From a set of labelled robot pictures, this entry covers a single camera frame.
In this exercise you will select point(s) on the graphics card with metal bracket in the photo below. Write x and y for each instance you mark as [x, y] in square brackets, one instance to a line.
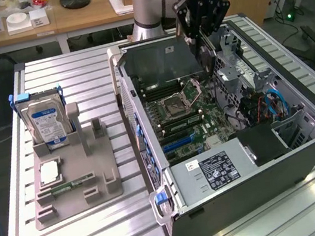
[206, 58]

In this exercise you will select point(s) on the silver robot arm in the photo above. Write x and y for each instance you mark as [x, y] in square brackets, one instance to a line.
[147, 4]

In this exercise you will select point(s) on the stack of papers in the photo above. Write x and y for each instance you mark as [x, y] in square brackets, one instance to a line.
[120, 6]

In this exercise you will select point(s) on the metal disk bay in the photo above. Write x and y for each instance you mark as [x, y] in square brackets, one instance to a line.
[235, 77]

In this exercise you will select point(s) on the power strip with green light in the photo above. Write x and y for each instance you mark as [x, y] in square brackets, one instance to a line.
[289, 16]

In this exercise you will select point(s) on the metal socket cover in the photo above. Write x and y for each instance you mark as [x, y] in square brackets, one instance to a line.
[193, 91]

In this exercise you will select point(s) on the CPU socket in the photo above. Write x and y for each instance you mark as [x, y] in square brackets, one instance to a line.
[175, 106]

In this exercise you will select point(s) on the wooden desk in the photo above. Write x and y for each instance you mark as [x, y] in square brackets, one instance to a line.
[83, 18]

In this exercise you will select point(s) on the RAM stick with dark chips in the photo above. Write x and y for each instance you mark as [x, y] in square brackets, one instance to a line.
[183, 126]

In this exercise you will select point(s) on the green motherboard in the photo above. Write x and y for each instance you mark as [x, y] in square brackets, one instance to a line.
[208, 133]

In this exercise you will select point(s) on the blue slot clip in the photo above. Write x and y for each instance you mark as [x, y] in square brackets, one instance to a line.
[152, 161]
[156, 173]
[146, 150]
[138, 129]

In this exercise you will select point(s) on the long black expansion slot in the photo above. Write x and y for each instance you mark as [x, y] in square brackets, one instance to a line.
[173, 138]

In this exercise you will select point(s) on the blue expansion slot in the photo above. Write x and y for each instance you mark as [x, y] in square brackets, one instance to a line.
[177, 144]

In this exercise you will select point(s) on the black fan shroud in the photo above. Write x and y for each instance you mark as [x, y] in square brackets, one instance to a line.
[263, 144]

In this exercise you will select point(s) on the small white box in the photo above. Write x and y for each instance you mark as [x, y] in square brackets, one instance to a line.
[38, 18]

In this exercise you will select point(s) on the red packet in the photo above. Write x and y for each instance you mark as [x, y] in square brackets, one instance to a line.
[38, 2]

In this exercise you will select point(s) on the black label sticker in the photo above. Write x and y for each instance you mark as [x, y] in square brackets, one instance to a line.
[149, 168]

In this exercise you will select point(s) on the white box with round dish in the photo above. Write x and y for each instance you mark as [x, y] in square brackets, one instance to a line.
[18, 23]

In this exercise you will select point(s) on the silver power supply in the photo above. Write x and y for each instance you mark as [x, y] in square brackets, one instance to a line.
[193, 184]

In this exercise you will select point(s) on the hard disk with blue caddy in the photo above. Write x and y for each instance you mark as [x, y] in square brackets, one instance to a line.
[44, 121]

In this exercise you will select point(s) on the blue case latch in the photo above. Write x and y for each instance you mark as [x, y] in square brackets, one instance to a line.
[160, 198]

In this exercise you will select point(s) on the black PC case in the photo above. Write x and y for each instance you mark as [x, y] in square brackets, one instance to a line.
[249, 199]

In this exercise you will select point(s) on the grey parts rack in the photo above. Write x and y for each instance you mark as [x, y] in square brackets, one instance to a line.
[72, 168]

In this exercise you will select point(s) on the silver CPU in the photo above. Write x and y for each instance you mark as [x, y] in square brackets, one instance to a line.
[49, 174]

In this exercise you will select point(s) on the green RAM stick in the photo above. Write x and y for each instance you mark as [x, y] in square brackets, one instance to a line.
[66, 188]

